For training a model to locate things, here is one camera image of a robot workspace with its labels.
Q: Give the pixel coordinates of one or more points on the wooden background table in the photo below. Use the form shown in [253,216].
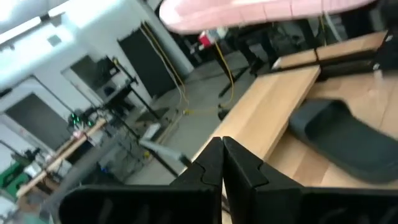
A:
[62,155]

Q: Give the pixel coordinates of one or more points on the pink rubber slide sandal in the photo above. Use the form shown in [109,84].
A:
[233,15]

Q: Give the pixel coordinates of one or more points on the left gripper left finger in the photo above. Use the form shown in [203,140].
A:
[155,205]

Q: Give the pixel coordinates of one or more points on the red white container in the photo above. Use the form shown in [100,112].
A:
[205,39]

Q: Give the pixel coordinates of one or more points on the black rubber slide sandal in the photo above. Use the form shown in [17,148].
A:
[348,140]

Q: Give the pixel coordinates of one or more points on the black wall monitor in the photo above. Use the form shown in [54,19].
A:
[93,73]

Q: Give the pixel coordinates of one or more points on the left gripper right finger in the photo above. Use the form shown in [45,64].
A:
[280,205]

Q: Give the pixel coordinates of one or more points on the black leaning panel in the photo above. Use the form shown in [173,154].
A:
[146,62]

